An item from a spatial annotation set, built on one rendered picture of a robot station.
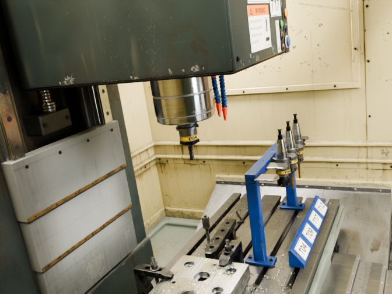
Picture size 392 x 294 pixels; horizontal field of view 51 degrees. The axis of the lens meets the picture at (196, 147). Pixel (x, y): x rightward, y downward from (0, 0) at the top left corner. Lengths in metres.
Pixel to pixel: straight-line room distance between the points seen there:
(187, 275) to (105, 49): 0.70
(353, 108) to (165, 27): 1.24
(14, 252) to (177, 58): 0.74
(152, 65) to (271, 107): 1.19
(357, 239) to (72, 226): 1.19
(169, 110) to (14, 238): 0.59
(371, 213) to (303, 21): 0.91
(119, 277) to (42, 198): 0.53
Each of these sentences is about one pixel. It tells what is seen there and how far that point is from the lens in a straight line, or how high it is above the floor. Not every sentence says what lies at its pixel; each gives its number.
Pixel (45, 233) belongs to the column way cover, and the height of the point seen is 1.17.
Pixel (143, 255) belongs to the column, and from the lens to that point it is 1.78.
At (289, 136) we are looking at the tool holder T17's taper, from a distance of 1.55.
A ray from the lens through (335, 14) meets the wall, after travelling 1.96.
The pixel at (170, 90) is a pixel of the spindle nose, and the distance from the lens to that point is 1.01.
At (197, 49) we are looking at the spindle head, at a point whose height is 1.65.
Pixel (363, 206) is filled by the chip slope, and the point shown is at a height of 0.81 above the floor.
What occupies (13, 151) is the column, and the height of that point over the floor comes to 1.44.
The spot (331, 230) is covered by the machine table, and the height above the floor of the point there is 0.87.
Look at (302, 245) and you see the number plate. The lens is 1.49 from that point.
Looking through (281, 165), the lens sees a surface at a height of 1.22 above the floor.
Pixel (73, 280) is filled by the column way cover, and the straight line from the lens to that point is 1.46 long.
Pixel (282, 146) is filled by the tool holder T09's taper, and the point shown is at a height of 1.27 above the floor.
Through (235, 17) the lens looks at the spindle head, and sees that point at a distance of 0.91.
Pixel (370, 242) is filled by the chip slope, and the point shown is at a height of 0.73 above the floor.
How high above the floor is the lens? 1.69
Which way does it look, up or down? 16 degrees down
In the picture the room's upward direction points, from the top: 8 degrees counter-clockwise
